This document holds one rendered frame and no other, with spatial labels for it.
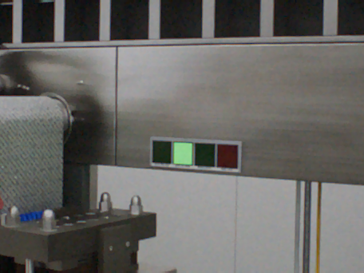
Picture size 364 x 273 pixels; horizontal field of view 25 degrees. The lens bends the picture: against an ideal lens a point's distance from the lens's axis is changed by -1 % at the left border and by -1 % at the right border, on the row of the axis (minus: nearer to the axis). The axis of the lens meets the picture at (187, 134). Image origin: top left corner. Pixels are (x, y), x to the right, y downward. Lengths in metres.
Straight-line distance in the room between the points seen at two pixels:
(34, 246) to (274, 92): 0.62
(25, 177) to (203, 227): 2.82
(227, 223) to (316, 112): 2.87
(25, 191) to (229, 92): 0.53
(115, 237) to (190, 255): 2.90
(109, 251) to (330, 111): 0.58
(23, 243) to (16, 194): 0.19
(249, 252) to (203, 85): 2.73
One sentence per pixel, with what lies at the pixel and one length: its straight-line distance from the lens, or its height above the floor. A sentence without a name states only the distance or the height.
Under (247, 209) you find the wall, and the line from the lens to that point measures 4.54.
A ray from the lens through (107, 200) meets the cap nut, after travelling 2.08.
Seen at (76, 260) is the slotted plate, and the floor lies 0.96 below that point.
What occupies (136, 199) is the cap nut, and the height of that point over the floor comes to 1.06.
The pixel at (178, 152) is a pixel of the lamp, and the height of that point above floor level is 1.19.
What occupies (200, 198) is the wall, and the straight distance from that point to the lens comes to 4.69.
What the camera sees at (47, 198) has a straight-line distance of 2.03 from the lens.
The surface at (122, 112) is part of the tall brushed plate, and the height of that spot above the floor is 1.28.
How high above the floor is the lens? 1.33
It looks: 3 degrees down
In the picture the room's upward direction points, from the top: 1 degrees clockwise
